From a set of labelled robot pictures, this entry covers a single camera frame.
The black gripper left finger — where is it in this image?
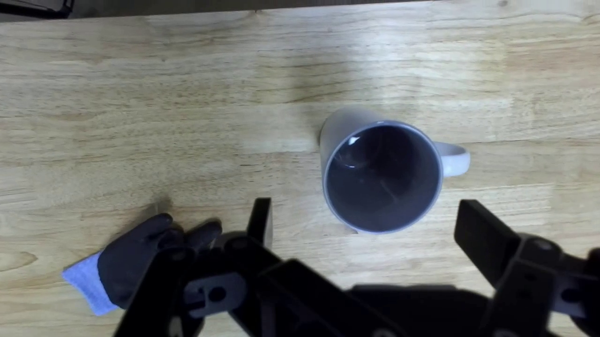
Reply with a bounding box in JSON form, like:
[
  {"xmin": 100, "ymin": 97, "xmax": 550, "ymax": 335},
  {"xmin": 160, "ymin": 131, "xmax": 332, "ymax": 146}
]
[{"xmin": 248, "ymin": 199, "xmax": 272, "ymax": 245}]

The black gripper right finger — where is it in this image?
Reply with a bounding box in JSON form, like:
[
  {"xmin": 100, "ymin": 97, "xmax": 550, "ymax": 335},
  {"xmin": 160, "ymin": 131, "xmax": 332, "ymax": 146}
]
[{"xmin": 454, "ymin": 200, "xmax": 521, "ymax": 288}]

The white ceramic mug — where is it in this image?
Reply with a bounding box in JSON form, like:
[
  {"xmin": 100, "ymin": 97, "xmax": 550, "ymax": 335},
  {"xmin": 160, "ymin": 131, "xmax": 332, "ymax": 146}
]
[{"xmin": 319, "ymin": 111, "xmax": 471, "ymax": 234}]

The dark grey work glove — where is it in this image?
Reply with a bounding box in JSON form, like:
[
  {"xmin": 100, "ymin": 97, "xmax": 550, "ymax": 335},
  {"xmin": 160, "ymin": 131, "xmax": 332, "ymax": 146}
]
[{"xmin": 62, "ymin": 214, "xmax": 221, "ymax": 317}]

